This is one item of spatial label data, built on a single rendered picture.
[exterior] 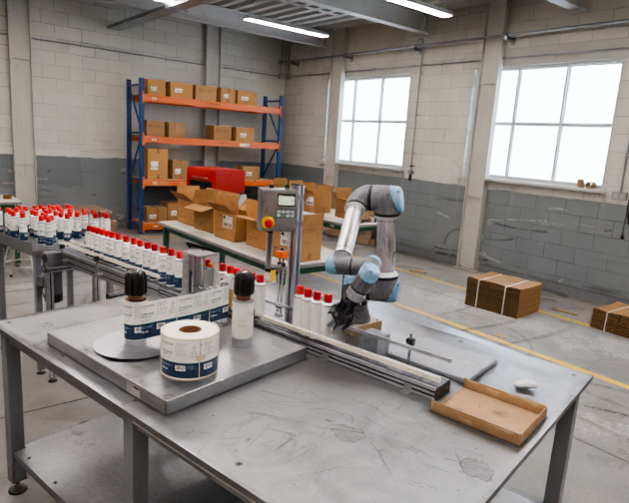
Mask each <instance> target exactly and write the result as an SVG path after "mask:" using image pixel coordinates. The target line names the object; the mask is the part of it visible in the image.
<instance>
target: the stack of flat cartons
mask: <svg viewBox="0 0 629 503"><path fill-rule="evenodd" d="M466 283H467V288H466V297H465V302H464V304H468V305H471V306H474V307H478V308H481V309H485V310H488V311H492V312H495V313H499V314H501V315H505V316H509V317H512V318H516V319H517V318H520V317H522V316H525V315H528V314H530V313H533V312H536V311H538V309H539V308H538V306H540V305H539V303H540V299H541V298H540V295H541V286H542V283H541V282H537V281H529V280H526V279H523V278H520V277H516V276H511V275H505V274H501V273H498V272H494V271H490V272H487V273H483V274H479V275H474V276H469V277H468V278H467V282H466Z"/></svg>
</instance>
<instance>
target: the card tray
mask: <svg viewBox="0 0 629 503"><path fill-rule="evenodd" d="M547 409H548V406H547V405H544V404H541V403H538V402H535V401H533V400H530V399H527V398H524V397H521V396H518V395H515V394H512V393H509V392H506V391H503V390H500V389H497V388H494V387H492V386H489V385H486V384H483V383H480V382H477V381H474V380H471V379H468V378H465V377H464V383H463V387H462V388H460V389H459V390H458V391H456V392H455V393H453V394H452V395H450V396H449V397H448V398H446V399H445V400H443V401H442V402H441V403H440V402H437V401H434V400H431V408H430V411H432V412H435V413H437V414H440V415H442V416H445V417H447V418H450V419H452V420H455V421H457V422H460V423H462V424H465V425H467V426H470V427H472V428H475V429H477V430H480V431H482V432H485V433H487V434H490V435H492V436H495V437H497V438H500V439H502V440H505V441H507V442H510V443H512V444H515V445H517V446H520V445H521V444H522V443H523V442H524V441H525V439H526V438H527V437H528V436H529V435H530V434H531V433H532V432H533V431H534V429H535V428H536V427H537V426H538V425H539V424H540V423H541V422H542V421H543V419H544V418H545V417H546V415H547Z"/></svg>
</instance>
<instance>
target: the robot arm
mask: <svg viewBox="0 0 629 503"><path fill-rule="evenodd" d="M344 210H345V215H344V218H343V222H342V226H341V229H340V233H339V236H338V240H337V243H336V247H335V251H334V254H333V255H329V256H328V257H327V258H326V260H325V270H326V272H327V273H331V274H343V275H344V279H343V297H342V299H341V300H340V302H339V303H336V304H333V305H332V307H331V308H330V309H332V310H333V308H334V310H333V311H330V310H329V312H328V313H327V314H331V316H332V320H331V321H330V322H328V323H327V325H326V326H330V333H331V334H336V333H338V332H340V331H342V330H344V329H346V328H348V327H350V326H351V324H366V323H369V322H370V313H369V310H368V306H367V301H368V300H374V301H384V302H396V301H397V298H398V295H399V291H400V286H401V278H399V277H398V273H397V272H396V271H395V240H396V220H397V219H398V218H399V217H400V213H403V210H404V198H403V192H402V189H401V187H398V186H392V185H390V186H380V185H365V186H361V187H359V188H358V189H356V190H355V191H354V192H353V193H352V194H351V195H350V196H349V197H348V199H347V201H346V203H345V206H344ZM366 211H374V216H375V217H376V218H377V236H376V255H373V254H372V255H369V256H367V257H366V258H362V257H352V253H353V249H354V246H355V242H356V238H357V234H358V230H359V226H360V222H361V218H362V216H364V215H365V212H366ZM337 325H338V326H337Z"/></svg>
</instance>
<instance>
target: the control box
mask: <svg viewBox="0 0 629 503"><path fill-rule="evenodd" d="M278 194H296V206H295V207H283V206H278ZM297 206H298V191H297V190H292V188H290V189H289V190H285V188H274V189H269V188H267V187H259V191H258V214H257V228H258V229H259V230H260V231H264V232H294V231H295V230H296V224H297ZM277 210H296V217H295V218H294V219H289V218H276V212H277ZM266 220H272V221H273V223H274V224H273V226H272V227H271V228H267V227H266V226H265V221H266Z"/></svg>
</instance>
